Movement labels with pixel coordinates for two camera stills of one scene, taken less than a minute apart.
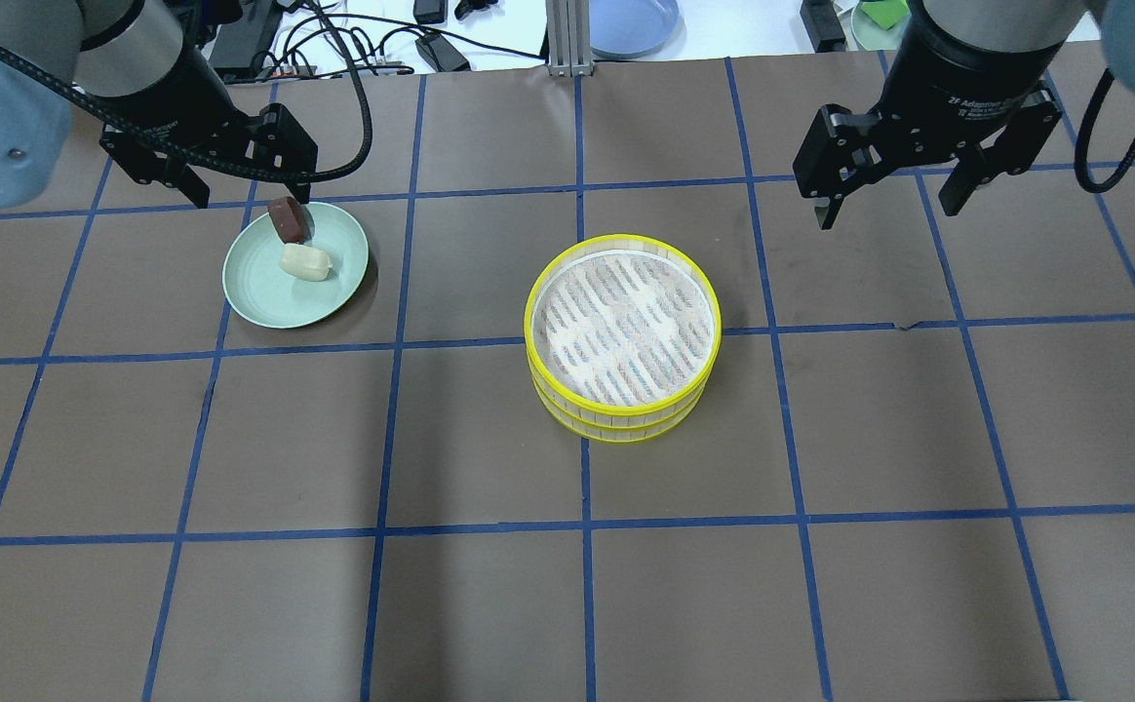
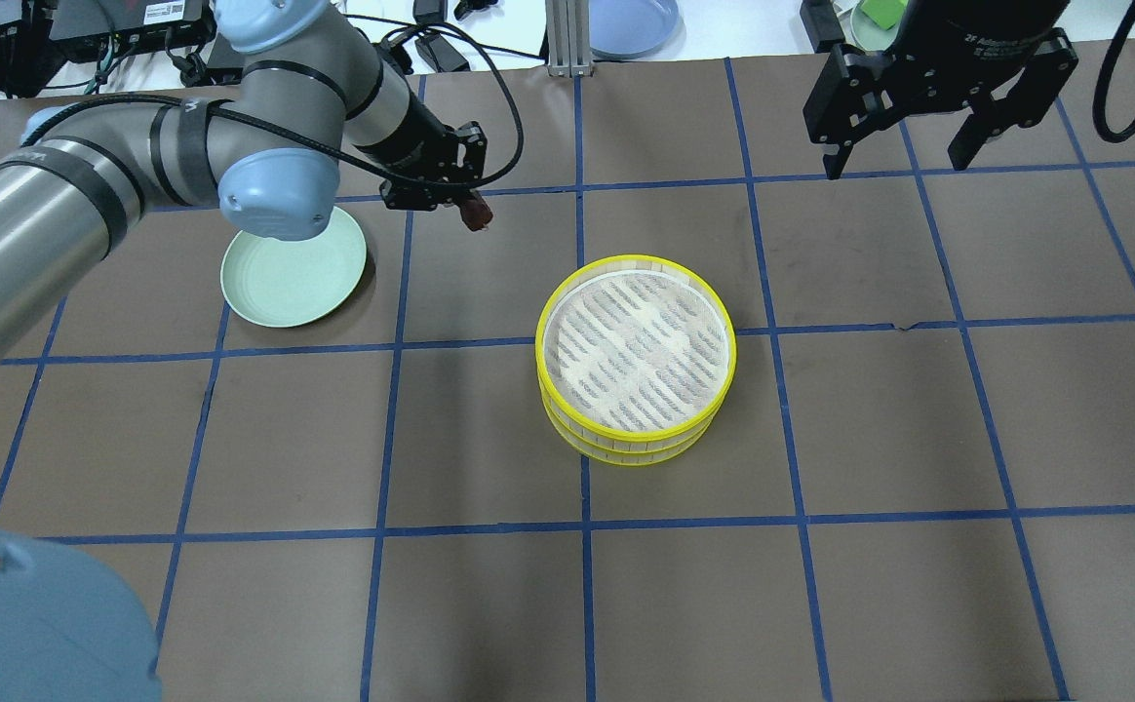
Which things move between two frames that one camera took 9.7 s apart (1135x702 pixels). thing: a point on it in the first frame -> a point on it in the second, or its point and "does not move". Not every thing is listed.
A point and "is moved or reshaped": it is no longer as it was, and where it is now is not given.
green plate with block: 880,24 does not move
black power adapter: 438,54 does not move
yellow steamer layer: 623,326 is moved or reshaped
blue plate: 636,29 does not move
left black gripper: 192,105 -> 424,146
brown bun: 289,219 is moved or reshaped
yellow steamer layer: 623,434 -> 613,456
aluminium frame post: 568,23 does not move
